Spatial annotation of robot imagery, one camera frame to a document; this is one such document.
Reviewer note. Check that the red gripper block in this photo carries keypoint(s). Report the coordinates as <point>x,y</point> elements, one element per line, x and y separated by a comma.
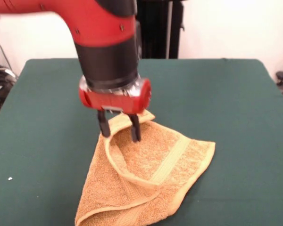
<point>118,101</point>

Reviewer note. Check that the tan terry towel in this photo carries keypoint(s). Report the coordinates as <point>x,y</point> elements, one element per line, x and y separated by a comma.
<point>143,183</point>

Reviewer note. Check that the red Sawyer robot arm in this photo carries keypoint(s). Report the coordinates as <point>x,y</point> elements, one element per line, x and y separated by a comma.
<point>96,28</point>

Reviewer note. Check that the dark green table cloth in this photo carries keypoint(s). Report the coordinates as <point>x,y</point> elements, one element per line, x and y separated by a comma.
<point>226,106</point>

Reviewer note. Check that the black plug adapter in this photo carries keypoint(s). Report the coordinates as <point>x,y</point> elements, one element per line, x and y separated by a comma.
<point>281,75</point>

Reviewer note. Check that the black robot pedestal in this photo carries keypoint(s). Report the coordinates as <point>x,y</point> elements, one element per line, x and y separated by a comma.
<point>160,30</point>

